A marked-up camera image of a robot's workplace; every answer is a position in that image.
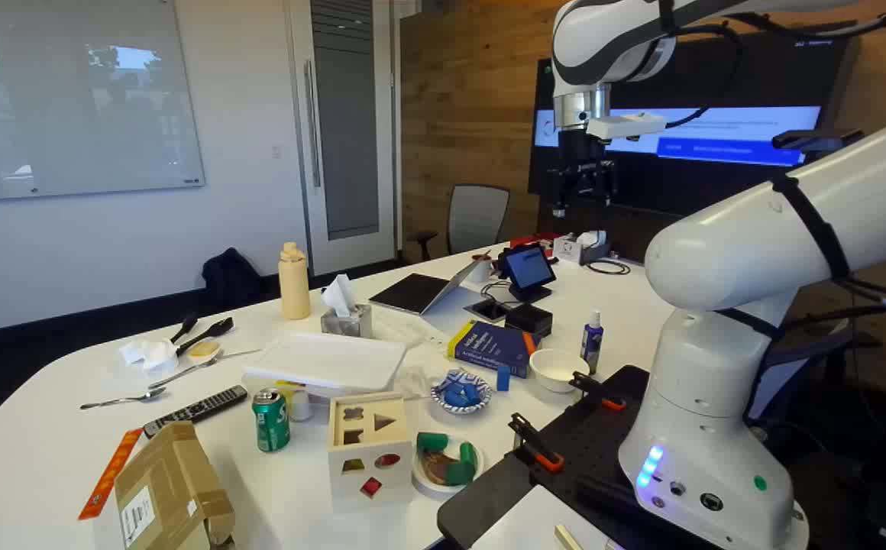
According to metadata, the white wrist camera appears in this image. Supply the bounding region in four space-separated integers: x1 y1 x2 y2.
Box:
584 114 669 144

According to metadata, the wall monitor screen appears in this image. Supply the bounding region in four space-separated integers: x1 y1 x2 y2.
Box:
524 17 861 216

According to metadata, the wooden box sliding lid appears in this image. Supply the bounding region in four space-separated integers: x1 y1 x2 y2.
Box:
327 392 412 453

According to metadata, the brown cardboard box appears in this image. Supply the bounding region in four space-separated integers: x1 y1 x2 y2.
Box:
113 422 239 550

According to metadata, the black spoon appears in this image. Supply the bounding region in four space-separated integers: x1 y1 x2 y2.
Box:
172 315 236 362

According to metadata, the white crumpled cup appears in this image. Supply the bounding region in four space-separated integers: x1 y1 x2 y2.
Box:
116 337 184 385

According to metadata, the wall whiteboard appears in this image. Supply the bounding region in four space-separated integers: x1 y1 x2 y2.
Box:
0 0 209 209

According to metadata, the black remote control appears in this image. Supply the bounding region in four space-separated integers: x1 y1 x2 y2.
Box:
139 381 251 441

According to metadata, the black orange clamp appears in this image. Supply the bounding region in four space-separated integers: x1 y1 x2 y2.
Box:
568 369 628 415

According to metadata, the wooden shape sorter box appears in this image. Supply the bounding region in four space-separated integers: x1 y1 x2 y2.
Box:
323 392 418 514

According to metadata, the plate with green pieces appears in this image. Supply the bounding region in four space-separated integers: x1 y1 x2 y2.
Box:
410 429 490 501

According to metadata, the wooden brush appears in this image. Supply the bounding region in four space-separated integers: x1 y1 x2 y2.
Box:
148 339 230 392

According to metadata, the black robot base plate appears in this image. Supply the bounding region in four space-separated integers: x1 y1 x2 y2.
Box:
433 365 690 550

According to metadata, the small black utensil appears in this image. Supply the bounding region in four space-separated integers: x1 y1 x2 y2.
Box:
167 312 202 345

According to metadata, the blue book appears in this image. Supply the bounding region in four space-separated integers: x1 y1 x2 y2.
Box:
447 317 541 381

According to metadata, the tissue box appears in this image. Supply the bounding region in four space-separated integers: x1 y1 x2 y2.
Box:
317 271 375 339

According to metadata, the white flat board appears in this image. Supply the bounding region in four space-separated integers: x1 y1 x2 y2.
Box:
239 330 412 398

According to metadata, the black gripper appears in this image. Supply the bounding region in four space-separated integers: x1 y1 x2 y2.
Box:
543 128 627 219

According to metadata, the black backpack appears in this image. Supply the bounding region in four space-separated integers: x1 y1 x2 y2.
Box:
199 245 266 307

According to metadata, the black laptop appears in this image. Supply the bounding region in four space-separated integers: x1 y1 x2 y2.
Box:
368 269 451 317

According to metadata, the green drink can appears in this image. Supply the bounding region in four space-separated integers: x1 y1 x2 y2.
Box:
251 385 294 454

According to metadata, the white glass door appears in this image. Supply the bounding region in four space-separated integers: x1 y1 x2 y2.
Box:
283 0 402 279

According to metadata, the small blue capped bottle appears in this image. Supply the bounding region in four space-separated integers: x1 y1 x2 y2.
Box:
581 309 607 376

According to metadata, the yellow squeeze bottle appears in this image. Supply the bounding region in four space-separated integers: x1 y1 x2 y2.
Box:
274 238 316 324

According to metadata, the white empty bowl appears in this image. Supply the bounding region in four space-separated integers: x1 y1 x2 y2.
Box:
524 347 594 398

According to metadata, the bowl with blue pieces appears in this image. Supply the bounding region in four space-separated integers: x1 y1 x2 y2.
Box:
428 369 496 422

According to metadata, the metal fork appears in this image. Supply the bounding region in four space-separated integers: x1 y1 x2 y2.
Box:
75 385 167 413

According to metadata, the grey office chair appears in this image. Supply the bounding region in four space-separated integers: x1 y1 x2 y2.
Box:
447 180 513 257

